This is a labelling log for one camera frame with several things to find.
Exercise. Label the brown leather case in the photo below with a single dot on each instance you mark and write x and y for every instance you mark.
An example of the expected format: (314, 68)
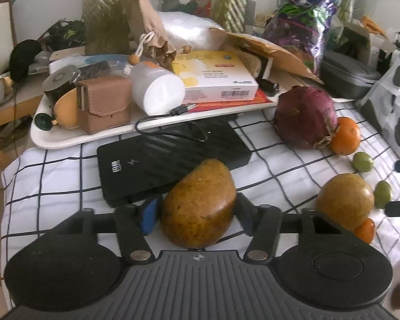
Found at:
(103, 106)

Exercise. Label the black white checked cloth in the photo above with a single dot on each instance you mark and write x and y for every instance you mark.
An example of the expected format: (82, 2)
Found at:
(70, 180)

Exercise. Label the kraft paper envelope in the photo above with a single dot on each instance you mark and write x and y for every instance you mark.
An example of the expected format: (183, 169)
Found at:
(280, 53)

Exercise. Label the small black device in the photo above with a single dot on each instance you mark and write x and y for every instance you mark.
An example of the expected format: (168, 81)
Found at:
(270, 86)

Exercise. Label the grey hard case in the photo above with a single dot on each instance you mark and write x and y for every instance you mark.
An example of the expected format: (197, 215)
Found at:
(346, 76)

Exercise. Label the large yellow-brown mango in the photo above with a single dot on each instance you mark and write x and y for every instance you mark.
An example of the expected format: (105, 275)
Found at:
(200, 203)

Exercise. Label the dark green knob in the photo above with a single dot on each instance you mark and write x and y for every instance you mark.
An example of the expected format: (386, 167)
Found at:
(44, 122)

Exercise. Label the clear bag of dark bits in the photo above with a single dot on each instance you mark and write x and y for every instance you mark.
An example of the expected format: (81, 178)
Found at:
(96, 68)

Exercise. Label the red booklet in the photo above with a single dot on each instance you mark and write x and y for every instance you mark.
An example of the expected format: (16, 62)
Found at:
(260, 99)

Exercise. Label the small green fruit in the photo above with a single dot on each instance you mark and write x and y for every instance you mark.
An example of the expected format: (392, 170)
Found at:
(382, 194)
(363, 162)

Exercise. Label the red onion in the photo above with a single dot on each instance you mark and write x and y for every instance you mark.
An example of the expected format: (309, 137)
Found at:
(303, 116)

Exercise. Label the cow print cloth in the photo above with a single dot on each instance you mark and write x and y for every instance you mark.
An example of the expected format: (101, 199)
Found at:
(396, 90)

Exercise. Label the yellow wooden gourd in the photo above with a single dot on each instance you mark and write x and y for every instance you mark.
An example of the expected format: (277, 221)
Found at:
(66, 110)

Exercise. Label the black fuzzy object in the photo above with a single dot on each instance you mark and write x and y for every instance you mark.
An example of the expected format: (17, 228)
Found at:
(23, 60)

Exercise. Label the orange snack pieces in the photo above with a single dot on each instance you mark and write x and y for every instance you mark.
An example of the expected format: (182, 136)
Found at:
(373, 24)

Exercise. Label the wooden side table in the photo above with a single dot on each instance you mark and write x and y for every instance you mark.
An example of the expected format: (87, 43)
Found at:
(6, 106)

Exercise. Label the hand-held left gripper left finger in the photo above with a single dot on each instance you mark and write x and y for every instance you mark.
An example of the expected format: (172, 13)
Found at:
(150, 216)

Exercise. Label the white plastic bag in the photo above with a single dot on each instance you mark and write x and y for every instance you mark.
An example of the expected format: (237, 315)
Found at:
(186, 28)

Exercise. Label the white plastic jar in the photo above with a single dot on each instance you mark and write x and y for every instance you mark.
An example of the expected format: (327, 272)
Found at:
(160, 93)

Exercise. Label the dark green houseplant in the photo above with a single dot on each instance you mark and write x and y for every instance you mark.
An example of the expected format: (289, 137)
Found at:
(66, 35)

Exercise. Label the open cardboard box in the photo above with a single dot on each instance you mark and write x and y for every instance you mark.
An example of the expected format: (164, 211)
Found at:
(356, 36)

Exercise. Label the purple foil snack bag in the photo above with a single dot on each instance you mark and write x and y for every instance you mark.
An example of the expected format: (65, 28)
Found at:
(296, 30)

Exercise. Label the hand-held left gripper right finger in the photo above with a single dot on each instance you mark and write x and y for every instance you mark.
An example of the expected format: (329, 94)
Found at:
(245, 216)

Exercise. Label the small orange kumquat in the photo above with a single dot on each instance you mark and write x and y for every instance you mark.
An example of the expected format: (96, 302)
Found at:
(366, 231)

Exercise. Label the white plastic tray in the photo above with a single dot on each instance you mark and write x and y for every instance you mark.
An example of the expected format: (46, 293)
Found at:
(60, 140)
(345, 100)

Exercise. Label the orange tangerine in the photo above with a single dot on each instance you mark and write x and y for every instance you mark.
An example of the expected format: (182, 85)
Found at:
(346, 136)

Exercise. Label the black power bank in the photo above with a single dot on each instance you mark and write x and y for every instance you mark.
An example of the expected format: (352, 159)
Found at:
(160, 166)

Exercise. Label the yellow and white box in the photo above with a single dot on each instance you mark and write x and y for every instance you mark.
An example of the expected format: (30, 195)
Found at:
(213, 73)

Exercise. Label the grey metal disc roll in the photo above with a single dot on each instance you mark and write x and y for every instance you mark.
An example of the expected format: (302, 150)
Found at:
(58, 80)

